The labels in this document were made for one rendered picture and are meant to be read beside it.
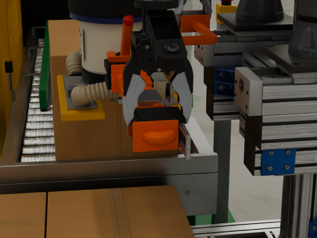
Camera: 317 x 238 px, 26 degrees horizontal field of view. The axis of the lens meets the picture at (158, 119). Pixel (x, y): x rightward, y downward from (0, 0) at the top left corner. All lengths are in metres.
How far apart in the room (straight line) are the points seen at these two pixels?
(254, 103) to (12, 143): 1.03
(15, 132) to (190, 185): 0.68
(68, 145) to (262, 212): 1.32
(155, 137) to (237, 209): 2.21
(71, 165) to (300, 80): 0.83
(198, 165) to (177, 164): 0.07
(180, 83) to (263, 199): 2.30
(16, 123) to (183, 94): 1.56
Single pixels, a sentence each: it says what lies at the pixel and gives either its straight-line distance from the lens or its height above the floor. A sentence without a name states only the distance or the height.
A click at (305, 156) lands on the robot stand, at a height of 0.77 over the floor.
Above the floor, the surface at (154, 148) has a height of 1.03.
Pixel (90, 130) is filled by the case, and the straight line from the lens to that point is 2.18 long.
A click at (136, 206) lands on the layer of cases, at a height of 0.54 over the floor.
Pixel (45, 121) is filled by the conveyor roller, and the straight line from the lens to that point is 2.84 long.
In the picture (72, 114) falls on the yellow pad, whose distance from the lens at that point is 1.57.
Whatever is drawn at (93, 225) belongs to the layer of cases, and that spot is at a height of 0.54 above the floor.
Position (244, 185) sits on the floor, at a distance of 3.53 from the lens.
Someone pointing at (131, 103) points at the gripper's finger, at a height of 1.10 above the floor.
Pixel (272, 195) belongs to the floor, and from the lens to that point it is 3.43.
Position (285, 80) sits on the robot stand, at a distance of 1.70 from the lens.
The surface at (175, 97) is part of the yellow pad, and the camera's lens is 1.67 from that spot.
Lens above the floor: 1.43
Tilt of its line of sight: 19 degrees down
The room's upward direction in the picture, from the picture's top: straight up
